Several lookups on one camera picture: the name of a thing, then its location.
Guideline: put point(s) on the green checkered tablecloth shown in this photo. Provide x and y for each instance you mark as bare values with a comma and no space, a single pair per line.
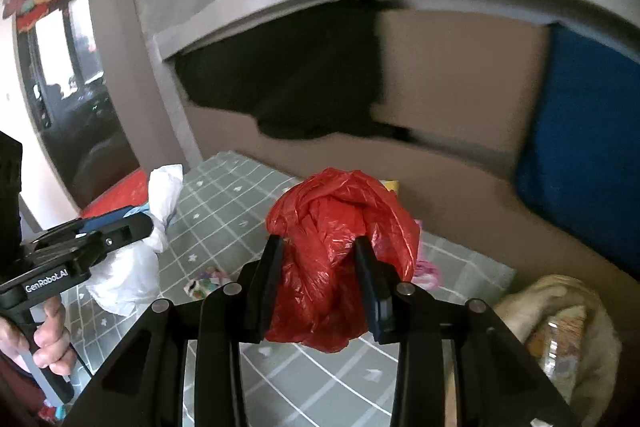
225,207

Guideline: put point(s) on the white plastic bag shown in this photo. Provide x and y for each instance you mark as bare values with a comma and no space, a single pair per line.
125,277

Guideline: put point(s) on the yellow paper scrap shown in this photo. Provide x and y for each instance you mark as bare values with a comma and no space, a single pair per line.
390,185

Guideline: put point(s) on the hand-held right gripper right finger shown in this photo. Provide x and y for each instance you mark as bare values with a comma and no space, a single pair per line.
372,297

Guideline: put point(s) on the small colourful wrapper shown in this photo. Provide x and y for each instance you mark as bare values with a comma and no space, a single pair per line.
205,283

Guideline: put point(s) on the red plastic bag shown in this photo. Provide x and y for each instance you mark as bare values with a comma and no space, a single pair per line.
330,247

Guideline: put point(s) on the person's left hand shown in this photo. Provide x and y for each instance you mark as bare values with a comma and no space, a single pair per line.
52,337

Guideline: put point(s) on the red object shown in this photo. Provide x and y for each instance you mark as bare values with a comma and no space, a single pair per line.
115,197

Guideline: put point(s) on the black cloth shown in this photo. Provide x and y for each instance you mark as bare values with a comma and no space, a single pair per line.
300,72

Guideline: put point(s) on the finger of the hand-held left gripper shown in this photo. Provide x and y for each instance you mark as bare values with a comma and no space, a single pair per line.
107,217
125,232

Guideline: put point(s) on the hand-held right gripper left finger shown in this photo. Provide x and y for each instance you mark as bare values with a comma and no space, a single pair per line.
270,292

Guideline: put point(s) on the dark glass door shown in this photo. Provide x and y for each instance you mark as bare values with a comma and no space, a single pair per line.
85,132

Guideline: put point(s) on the blue cloth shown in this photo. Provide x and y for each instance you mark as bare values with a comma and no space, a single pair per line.
585,147

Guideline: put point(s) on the purple plastic toy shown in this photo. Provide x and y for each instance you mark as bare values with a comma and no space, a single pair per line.
429,269

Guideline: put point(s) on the clear plastic wrapper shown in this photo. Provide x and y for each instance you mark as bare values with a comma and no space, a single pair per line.
560,342

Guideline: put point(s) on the yellowish plastic bin liner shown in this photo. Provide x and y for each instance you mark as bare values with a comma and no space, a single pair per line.
520,312

